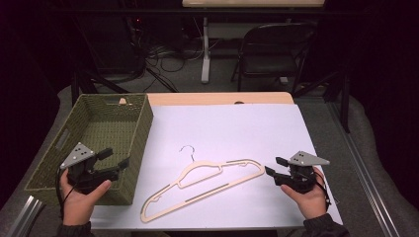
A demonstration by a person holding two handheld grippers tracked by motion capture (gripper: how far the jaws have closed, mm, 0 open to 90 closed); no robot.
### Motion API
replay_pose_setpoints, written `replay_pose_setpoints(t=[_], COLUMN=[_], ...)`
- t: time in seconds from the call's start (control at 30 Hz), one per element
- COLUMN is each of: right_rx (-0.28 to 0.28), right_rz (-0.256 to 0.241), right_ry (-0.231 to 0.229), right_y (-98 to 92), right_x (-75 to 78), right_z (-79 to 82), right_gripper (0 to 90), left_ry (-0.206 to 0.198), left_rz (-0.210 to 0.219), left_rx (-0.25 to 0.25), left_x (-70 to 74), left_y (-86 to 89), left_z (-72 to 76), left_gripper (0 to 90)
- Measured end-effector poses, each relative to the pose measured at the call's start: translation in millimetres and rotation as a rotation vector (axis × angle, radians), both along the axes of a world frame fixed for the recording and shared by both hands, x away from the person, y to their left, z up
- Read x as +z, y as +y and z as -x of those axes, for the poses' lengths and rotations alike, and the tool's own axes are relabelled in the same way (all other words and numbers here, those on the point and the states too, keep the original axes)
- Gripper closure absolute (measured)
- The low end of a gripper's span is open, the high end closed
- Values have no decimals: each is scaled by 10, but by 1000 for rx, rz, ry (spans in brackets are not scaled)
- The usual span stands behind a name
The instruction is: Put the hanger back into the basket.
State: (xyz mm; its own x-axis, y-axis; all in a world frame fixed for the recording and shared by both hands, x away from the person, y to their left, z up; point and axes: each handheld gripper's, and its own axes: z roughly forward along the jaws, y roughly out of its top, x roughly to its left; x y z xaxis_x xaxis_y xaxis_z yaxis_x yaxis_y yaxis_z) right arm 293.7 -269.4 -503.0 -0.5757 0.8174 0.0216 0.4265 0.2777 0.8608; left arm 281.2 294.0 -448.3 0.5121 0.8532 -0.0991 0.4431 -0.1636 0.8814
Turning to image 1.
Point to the short aluminium rail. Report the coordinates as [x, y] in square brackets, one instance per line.
[24, 217]

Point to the black folding chair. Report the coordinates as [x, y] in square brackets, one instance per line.
[273, 67]

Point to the person's left hand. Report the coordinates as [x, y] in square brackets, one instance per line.
[79, 204]

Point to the white-legged desk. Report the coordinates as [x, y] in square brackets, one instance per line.
[205, 65]

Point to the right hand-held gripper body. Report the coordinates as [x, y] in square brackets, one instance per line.
[299, 179]

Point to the beige clothes hanger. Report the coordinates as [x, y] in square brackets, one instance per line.
[201, 163]

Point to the green woven basket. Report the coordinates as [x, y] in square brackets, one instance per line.
[108, 131]

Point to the person's right hand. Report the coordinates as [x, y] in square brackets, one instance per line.
[309, 202]

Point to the white paper sheet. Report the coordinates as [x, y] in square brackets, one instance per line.
[230, 131]

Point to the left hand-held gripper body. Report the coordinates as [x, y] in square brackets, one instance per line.
[86, 176]

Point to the black equipment case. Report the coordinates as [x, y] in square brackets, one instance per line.
[108, 42]

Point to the black metal stand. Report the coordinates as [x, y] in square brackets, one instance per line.
[344, 98]
[85, 84]

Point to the long aluminium rail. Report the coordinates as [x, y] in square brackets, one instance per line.
[369, 184]

